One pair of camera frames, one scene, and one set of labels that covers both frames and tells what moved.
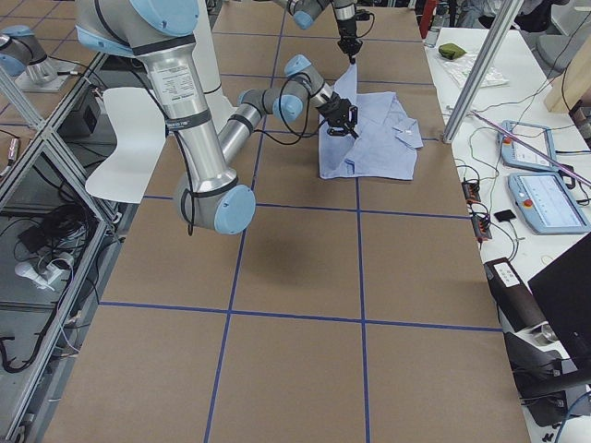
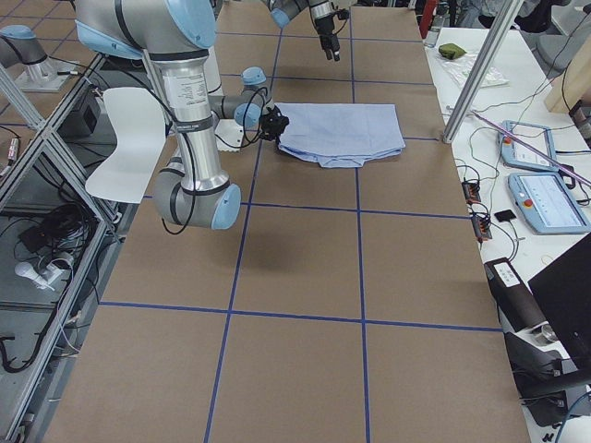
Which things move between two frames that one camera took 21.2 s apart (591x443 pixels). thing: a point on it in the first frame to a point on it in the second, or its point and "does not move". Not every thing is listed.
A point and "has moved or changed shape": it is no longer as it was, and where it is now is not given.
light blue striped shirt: (387, 145) has moved or changed shape
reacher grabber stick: (559, 165) does not move
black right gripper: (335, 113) to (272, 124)
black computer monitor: (562, 291) does not move
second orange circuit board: (481, 225) does not move
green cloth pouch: (451, 51) does not move
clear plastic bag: (459, 70) does not move
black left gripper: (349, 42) to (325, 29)
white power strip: (42, 278) does not move
